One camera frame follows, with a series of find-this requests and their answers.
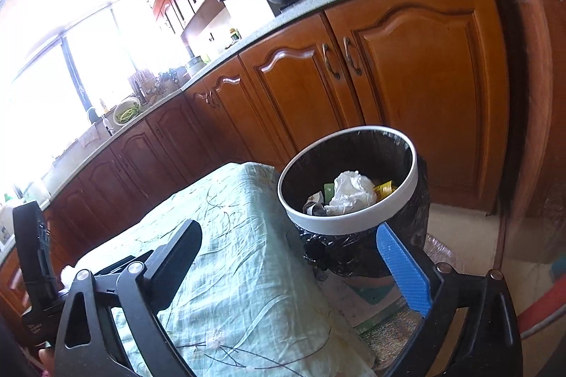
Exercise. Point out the wooden base cabinets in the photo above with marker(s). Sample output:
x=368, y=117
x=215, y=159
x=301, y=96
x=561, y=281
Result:
x=420, y=94

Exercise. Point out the beige plastic bag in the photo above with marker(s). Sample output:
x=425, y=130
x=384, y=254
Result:
x=349, y=193

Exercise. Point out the small green jar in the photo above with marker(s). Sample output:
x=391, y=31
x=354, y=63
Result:
x=234, y=35

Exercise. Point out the white bear-print wrapper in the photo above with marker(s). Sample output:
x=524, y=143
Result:
x=315, y=205

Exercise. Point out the steel bowl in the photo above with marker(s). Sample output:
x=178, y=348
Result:
x=194, y=65

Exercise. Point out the yellow wrapper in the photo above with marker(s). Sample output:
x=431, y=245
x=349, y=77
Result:
x=384, y=186

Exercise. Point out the white bin black liner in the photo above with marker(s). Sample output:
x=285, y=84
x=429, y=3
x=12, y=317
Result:
x=345, y=255

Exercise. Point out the light green floral tablecloth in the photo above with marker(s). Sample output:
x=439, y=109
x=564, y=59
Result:
x=243, y=271

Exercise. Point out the white dish cloth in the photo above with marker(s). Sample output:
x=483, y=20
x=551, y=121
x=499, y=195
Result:
x=88, y=137

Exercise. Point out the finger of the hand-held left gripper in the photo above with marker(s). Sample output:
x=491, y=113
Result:
x=115, y=264

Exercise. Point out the utensil holder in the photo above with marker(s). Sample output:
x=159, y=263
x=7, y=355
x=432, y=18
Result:
x=141, y=81

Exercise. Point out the kitchen window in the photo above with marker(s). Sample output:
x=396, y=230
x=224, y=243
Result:
x=53, y=94

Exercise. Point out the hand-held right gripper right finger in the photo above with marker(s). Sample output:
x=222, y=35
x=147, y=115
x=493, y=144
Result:
x=404, y=271

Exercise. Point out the bowl of green vegetables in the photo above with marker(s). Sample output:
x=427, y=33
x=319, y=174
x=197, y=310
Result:
x=126, y=111

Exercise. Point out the metal sink faucet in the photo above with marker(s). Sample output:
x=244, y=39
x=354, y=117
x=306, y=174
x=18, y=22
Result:
x=93, y=116

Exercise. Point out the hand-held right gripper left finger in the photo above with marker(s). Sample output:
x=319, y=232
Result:
x=177, y=262

